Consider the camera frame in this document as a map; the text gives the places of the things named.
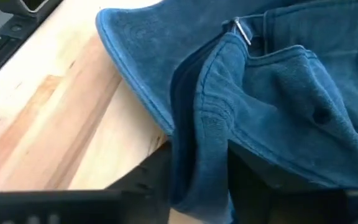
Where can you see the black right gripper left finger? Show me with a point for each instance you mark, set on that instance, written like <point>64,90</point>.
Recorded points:
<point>73,208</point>

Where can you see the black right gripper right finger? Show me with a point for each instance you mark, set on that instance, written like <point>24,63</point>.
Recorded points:
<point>275,205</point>

